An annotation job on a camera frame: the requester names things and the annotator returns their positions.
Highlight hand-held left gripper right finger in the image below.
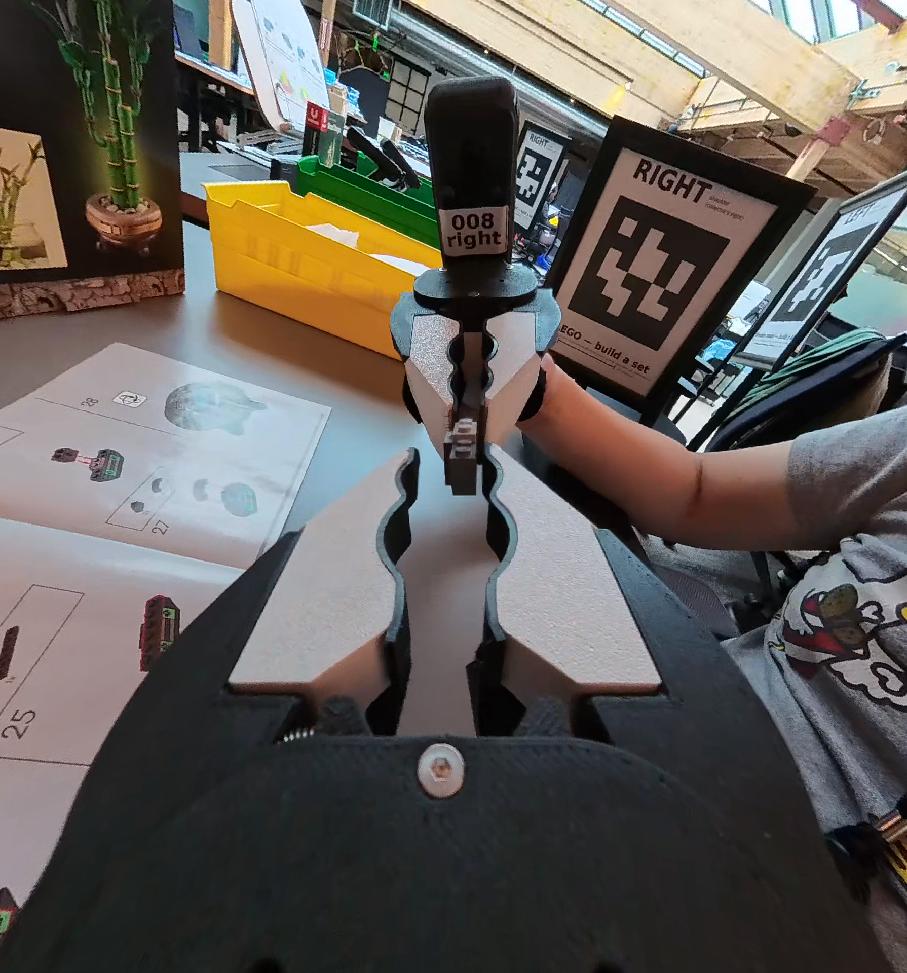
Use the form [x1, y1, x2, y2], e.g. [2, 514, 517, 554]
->
[466, 444, 665, 737]

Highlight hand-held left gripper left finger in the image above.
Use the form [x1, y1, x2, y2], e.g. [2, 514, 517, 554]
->
[228, 447, 422, 737]

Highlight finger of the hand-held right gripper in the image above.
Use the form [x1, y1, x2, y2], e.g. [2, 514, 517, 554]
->
[482, 310, 543, 451]
[402, 313, 464, 461]

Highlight dark grey brick assembly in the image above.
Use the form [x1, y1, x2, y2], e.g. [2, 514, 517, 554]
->
[443, 417, 490, 497]

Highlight person's right forearm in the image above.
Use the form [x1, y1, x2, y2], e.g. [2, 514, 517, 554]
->
[516, 356, 806, 552]

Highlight framed marker sign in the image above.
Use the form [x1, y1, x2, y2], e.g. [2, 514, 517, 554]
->
[510, 119, 574, 234]
[688, 154, 907, 451]
[547, 116, 818, 427]

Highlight spare black gripper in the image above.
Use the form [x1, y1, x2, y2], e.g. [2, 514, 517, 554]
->
[345, 125, 423, 191]

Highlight green plastic bin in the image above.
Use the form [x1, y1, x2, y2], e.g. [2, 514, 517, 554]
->
[295, 154, 441, 248]

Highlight yellow bin with white paper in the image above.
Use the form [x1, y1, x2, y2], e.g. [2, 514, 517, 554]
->
[203, 180, 444, 360]

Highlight dark set box red logo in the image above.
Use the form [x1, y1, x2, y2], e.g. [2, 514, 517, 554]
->
[304, 100, 347, 168]

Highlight small wooden document stand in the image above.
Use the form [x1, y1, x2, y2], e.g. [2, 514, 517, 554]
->
[229, 0, 331, 135]

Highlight instruction booklet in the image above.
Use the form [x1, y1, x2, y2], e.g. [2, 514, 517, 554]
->
[0, 342, 333, 955]

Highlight black office chair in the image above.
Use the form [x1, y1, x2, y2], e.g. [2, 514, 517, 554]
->
[708, 327, 907, 457]

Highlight black bamboo set box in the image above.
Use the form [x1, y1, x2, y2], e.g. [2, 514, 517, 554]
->
[0, 0, 187, 324]

